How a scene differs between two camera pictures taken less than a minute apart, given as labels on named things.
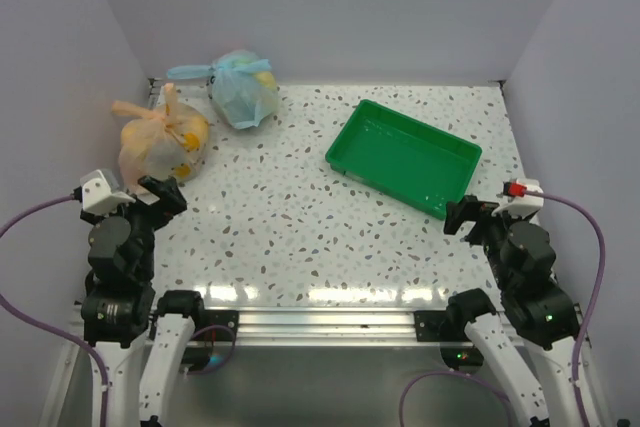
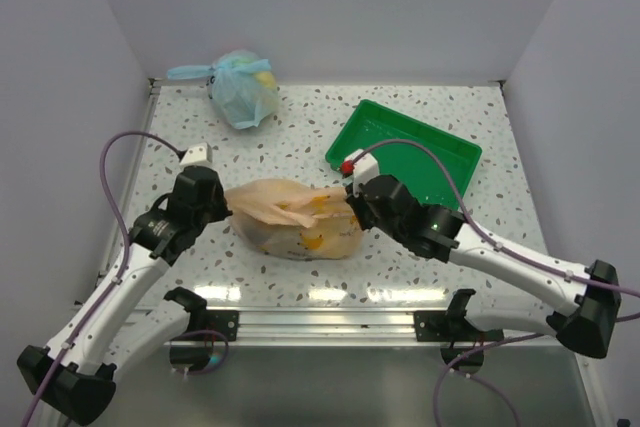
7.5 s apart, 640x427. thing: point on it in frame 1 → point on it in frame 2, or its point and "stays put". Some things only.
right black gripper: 470,217 → 365,208
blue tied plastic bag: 242,87 stays put
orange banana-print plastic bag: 168,141 → 290,220
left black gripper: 163,198 → 211,202
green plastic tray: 404,159 stays put
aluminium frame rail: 331,327 stays put
